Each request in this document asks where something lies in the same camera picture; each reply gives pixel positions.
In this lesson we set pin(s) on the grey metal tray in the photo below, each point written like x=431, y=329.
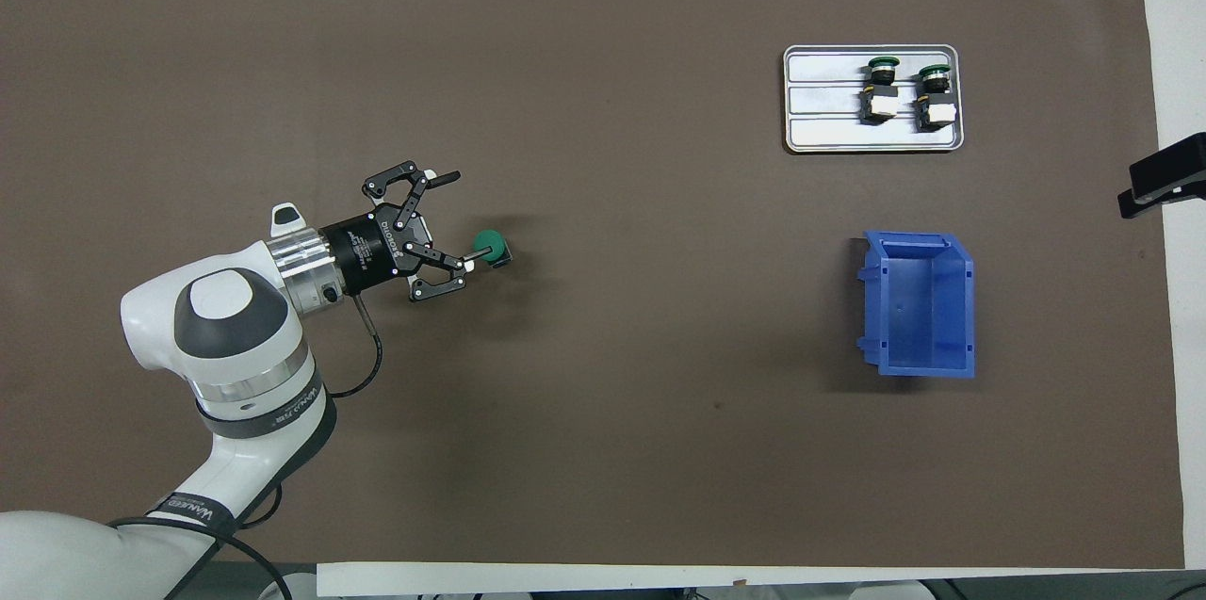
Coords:
x=820, y=101

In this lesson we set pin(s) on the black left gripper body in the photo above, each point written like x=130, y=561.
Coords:
x=367, y=251

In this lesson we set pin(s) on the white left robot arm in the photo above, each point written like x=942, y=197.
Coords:
x=226, y=364

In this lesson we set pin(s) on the green push button switch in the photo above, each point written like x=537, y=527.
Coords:
x=488, y=245
x=881, y=103
x=937, y=115

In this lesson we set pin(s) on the blue plastic bin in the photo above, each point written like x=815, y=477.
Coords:
x=919, y=308

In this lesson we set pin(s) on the brown table mat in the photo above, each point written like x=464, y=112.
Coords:
x=612, y=412

